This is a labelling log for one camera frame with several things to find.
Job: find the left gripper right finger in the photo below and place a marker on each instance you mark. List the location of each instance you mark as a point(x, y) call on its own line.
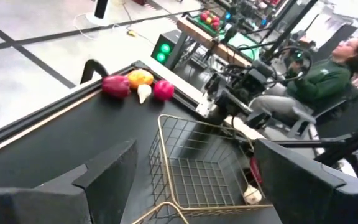
point(306, 199)

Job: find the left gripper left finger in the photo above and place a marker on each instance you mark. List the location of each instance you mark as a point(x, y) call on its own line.
point(57, 202)

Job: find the red chili pepper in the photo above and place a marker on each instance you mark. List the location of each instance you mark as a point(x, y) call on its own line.
point(255, 171)

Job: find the white garlic bulb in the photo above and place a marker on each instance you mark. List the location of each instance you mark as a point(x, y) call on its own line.
point(252, 195)
point(144, 91)

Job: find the pink red fruit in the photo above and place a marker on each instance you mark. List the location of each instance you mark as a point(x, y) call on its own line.
point(163, 90)

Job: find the orange yellow mango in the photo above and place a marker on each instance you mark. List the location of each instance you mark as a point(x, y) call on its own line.
point(140, 77)

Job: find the dark red fruit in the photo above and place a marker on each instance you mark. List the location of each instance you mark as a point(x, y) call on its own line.
point(116, 87)

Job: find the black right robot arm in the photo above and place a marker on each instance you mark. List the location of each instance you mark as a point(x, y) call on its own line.
point(244, 81)

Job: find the pile of toy produce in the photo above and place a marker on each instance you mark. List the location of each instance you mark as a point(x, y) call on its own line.
point(210, 19)

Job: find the grey office chair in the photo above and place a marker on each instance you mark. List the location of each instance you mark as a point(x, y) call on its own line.
point(303, 116)

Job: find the person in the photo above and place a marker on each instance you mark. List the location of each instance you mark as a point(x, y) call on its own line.
point(322, 81)

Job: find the wooden table green mat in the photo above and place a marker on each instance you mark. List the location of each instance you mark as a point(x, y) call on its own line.
point(210, 40)

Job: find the computer tower green lights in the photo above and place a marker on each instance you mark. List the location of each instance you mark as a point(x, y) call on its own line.
point(165, 46)

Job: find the white standing fan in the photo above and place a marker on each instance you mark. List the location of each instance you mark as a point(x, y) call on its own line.
point(99, 12)

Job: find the white metal bracket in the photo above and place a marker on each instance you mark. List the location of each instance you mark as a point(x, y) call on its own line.
point(204, 108)

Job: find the black aluminium table frame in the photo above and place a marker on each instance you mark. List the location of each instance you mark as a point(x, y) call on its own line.
point(42, 112)

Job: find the black clamp bracket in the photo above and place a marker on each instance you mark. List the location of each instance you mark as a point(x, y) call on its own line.
point(87, 67)

